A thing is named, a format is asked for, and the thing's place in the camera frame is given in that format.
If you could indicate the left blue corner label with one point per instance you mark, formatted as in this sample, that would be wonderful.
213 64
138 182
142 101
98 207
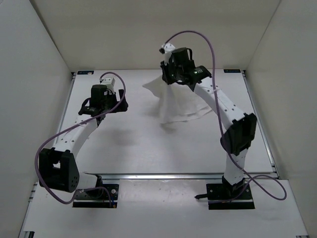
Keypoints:
85 72

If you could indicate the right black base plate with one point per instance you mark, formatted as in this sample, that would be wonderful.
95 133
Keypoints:
220 199

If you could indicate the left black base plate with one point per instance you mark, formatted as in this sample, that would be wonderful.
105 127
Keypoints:
98 198

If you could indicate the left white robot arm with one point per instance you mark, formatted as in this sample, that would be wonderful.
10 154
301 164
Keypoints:
57 165

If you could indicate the aluminium front rail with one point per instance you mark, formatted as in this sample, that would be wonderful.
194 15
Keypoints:
163 176

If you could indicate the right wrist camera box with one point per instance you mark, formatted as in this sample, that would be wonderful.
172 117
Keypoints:
166 50

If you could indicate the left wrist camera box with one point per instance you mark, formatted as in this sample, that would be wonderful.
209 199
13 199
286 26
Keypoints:
109 82

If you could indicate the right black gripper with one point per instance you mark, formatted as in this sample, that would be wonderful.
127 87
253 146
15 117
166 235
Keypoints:
166 69

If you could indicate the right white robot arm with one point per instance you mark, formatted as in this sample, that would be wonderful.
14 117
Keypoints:
240 127

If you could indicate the blue corner label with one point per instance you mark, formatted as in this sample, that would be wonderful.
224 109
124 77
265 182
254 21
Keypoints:
85 72
232 71

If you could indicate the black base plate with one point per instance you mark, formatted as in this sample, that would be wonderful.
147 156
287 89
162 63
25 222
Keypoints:
220 199
98 198

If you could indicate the white pleated skirt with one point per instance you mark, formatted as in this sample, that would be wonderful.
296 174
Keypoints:
175 104

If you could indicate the right blue corner label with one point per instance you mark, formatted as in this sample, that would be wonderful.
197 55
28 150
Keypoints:
232 71

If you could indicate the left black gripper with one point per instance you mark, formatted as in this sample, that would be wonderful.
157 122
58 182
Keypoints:
123 106

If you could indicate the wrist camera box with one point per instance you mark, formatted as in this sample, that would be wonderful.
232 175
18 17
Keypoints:
109 82
166 50

